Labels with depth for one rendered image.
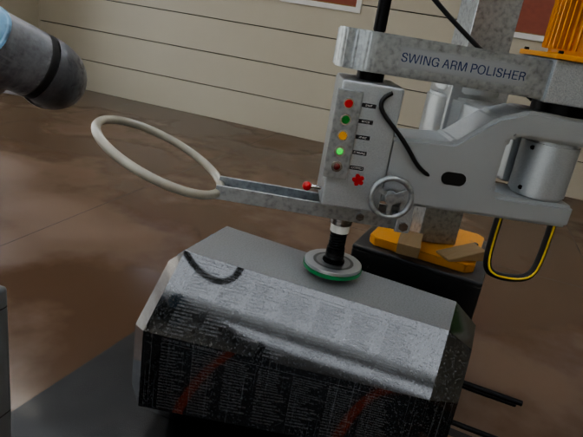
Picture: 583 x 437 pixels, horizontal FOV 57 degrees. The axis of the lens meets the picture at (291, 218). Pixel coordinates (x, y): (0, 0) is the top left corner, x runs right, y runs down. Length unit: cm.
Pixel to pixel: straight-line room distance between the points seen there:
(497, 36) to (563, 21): 59
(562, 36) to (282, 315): 127
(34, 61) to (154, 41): 832
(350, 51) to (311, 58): 647
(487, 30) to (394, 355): 140
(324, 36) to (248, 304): 659
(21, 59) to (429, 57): 118
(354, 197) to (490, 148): 47
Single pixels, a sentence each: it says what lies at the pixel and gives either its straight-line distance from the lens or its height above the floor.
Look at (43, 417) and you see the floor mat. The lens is 254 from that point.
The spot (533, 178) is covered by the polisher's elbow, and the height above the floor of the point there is 130.
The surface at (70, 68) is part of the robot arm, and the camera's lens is 103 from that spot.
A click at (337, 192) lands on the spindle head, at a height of 116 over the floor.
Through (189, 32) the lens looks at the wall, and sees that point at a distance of 898.
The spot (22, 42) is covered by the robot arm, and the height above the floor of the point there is 157.
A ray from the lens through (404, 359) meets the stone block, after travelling 183.
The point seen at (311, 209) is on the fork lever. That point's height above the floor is 107.
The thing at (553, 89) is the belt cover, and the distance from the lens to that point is 189.
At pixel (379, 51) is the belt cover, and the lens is 173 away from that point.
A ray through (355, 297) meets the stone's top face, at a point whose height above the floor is 80.
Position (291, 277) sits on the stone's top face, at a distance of 195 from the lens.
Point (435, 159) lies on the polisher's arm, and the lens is 184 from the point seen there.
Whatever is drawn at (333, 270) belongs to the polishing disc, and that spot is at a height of 86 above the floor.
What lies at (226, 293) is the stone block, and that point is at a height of 73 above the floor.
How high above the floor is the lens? 167
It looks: 20 degrees down
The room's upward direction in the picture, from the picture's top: 9 degrees clockwise
